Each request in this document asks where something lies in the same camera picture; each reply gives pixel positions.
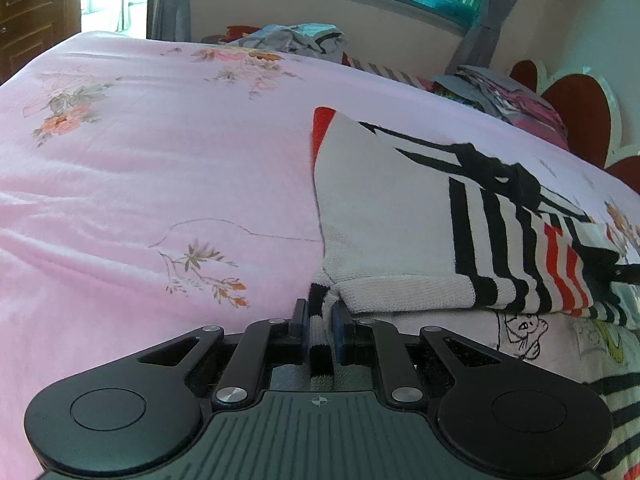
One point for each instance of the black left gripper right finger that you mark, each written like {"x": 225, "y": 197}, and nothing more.
{"x": 353, "y": 341}

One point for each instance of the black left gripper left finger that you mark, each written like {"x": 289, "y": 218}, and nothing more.
{"x": 289, "y": 339}

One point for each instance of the striped black red white sweater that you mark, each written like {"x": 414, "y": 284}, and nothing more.
{"x": 410, "y": 225}

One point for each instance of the pink grey folded clothes stack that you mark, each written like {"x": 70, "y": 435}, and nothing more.
{"x": 504, "y": 98}

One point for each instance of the grey white clothes pile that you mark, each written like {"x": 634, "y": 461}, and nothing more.
{"x": 313, "y": 40}

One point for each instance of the pink floral bed sheet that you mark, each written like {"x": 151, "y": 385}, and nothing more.
{"x": 148, "y": 188}

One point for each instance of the white cartoon print garment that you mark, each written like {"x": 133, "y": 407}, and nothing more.
{"x": 533, "y": 396}

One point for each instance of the red striped cloth behind bed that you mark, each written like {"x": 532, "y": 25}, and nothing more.
{"x": 385, "y": 72}

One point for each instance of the red white scalloped headboard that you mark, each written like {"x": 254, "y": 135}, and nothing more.
{"x": 589, "y": 109}

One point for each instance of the grey left curtain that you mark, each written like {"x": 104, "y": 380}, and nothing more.
{"x": 169, "y": 20}

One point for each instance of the grey curtain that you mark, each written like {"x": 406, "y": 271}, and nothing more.
{"x": 478, "y": 45}
{"x": 169, "y": 20}

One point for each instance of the grey right curtain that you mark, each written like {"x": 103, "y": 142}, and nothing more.
{"x": 478, "y": 45}

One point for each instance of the brown wooden door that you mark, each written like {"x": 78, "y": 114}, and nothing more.
{"x": 30, "y": 27}

